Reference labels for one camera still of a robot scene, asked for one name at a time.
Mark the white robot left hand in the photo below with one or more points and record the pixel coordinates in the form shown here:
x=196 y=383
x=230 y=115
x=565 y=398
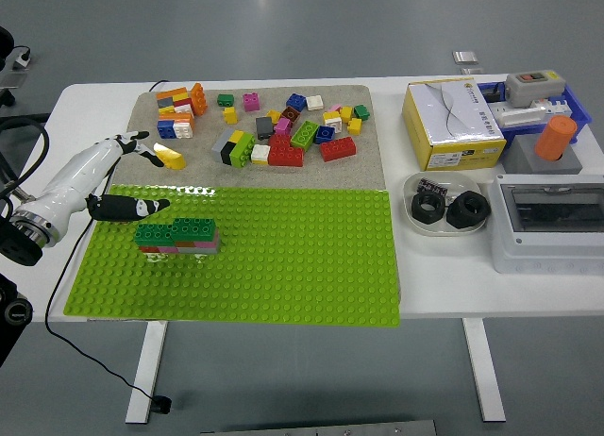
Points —
x=80 y=172

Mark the multicolour brick block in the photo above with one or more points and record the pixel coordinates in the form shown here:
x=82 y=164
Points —
x=181 y=120

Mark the dark green long brick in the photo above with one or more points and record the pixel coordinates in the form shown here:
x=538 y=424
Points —
x=193 y=228
x=151 y=235

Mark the orange long brick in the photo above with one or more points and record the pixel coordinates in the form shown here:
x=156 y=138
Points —
x=198 y=101

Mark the pink square brick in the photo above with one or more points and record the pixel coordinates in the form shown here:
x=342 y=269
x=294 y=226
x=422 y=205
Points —
x=208 y=244
x=251 y=102

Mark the lime green studded baseplate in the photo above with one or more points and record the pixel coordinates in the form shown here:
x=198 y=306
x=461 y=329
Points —
x=292 y=266

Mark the yellow curved brick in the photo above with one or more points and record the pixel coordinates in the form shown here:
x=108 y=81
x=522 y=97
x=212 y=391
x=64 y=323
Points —
x=174 y=160

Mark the brown square brick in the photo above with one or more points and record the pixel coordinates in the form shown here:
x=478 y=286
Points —
x=186 y=243

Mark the light grey brick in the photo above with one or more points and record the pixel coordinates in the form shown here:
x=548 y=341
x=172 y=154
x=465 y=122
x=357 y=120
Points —
x=219 y=145

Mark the grey long brick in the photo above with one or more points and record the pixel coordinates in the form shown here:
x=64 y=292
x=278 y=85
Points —
x=198 y=251

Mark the black brick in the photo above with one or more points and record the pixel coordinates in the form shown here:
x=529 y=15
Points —
x=228 y=154

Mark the small yellow brick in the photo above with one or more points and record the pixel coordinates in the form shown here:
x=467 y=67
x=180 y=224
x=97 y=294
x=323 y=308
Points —
x=229 y=116
x=355 y=126
x=273 y=116
x=346 y=114

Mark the small dark green brick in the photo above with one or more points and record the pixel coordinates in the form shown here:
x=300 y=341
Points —
x=225 y=100
x=362 y=112

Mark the lime green long brick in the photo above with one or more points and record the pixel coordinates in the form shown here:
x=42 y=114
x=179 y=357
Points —
x=303 y=136
x=241 y=152

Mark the white square brick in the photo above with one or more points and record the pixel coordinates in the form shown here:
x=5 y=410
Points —
x=314 y=103
x=259 y=154

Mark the dark grey brick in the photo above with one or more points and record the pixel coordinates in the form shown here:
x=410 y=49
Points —
x=265 y=127

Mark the red stepped brick block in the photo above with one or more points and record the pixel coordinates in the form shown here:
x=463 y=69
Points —
x=285 y=156

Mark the small pink brick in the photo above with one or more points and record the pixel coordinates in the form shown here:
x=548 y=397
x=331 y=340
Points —
x=283 y=127

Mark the dark brown brick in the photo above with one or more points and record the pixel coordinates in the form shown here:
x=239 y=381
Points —
x=291 y=115

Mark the blue square brick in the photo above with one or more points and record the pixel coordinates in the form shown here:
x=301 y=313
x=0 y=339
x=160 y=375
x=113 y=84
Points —
x=296 y=102
x=324 y=135

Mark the white brick with hole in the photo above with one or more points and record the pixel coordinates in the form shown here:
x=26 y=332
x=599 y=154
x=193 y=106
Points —
x=328 y=116

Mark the red long brick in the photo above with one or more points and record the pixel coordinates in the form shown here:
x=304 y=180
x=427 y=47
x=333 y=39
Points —
x=337 y=149

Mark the pink flat brick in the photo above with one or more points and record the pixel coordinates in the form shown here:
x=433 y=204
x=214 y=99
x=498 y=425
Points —
x=334 y=108

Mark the black office chair base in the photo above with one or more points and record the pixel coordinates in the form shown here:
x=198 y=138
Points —
x=5 y=98

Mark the grey flat panel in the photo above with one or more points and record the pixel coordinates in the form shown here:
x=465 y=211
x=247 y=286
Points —
x=11 y=79

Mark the white power adapter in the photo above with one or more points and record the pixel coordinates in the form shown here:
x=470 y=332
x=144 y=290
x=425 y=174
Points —
x=21 y=59

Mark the grey-brown table mat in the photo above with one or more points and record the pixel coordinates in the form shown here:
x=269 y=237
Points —
x=212 y=174

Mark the black round object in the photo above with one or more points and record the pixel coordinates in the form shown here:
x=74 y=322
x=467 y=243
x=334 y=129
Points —
x=4 y=44

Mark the white table leg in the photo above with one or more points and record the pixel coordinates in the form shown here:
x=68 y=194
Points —
x=486 y=374
x=146 y=374

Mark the small purple circuit board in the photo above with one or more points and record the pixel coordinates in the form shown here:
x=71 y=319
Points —
x=431 y=186

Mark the grey metal plate with screws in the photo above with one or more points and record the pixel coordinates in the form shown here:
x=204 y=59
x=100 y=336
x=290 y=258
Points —
x=321 y=429

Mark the small black hex nut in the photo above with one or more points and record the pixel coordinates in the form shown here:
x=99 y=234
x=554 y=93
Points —
x=439 y=214

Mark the white and yellow cardboard box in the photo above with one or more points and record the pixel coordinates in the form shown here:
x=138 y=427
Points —
x=448 y=115

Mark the white dish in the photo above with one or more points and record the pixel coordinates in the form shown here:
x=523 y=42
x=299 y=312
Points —
x=464 y=183

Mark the large silver floor plate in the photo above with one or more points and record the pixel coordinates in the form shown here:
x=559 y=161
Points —
x=464 y=57

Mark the large black hex nut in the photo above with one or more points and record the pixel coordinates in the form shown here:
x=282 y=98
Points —
x=479 y=216

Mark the small silver floor plate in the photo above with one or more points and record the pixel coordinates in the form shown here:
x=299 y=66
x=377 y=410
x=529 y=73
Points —
x=471 y=71

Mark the small black part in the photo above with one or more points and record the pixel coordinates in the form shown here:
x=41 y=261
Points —
x=494 y=95

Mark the grey square block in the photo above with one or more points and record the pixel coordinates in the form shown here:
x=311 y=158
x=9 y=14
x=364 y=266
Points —
x=519 y=157

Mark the white terminal block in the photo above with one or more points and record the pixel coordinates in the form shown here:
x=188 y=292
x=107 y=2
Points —
x=519 y=117

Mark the orange cylinder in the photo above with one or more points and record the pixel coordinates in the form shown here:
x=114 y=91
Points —
x=554 y=139

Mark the blue plastic bin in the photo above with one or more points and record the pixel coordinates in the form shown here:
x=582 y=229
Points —
x=578 y=110

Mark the grey switch box red button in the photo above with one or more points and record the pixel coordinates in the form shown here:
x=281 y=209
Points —
x=533 y=94

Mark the grey enclosure with clear lid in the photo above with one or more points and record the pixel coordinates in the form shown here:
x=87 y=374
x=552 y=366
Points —
x=542 y=256

